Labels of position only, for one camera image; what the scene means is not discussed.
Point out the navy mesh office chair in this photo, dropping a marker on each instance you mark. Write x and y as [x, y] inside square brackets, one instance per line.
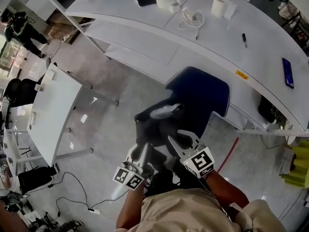
[200, 91]

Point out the small white box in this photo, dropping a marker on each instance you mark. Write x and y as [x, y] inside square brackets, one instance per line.
[50, 74]

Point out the yellow label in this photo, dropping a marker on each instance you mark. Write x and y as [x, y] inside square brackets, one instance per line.
[242, 74]

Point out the white power strip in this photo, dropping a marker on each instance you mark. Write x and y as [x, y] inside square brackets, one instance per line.
[94, 211]
[66, 38]

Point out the person's black trousers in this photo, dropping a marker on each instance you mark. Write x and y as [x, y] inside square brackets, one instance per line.
[166, 187]

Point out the yellow white sticker card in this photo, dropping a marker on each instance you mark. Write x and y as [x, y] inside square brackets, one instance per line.
[40, 87]

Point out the yellow foam stool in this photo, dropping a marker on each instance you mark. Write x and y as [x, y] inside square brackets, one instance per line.
[299, 168]

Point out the black office chair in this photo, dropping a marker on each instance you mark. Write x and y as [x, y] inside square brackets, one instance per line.
[19, 93]

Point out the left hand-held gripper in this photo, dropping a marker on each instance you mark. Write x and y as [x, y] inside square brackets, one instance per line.
[128, 178]

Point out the person's right forearm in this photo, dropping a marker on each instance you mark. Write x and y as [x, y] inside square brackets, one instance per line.
[227, 192]

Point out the black floor bag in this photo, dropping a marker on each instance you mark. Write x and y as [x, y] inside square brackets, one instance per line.
[36, 179]

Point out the blue phone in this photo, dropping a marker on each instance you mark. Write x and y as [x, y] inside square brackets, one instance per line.
[288, 72]

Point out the small black pen device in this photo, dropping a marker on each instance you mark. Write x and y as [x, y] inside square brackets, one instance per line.
[244, 37]

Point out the person's left forearm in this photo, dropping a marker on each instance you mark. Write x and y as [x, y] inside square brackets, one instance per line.
[130, 207]

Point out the white paper towel roll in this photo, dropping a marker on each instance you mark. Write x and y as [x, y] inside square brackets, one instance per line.
[218, 7]

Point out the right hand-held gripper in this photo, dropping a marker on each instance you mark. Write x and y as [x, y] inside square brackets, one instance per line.
[199, 162]

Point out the white table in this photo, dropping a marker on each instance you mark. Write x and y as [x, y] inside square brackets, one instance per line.
[53, 120]

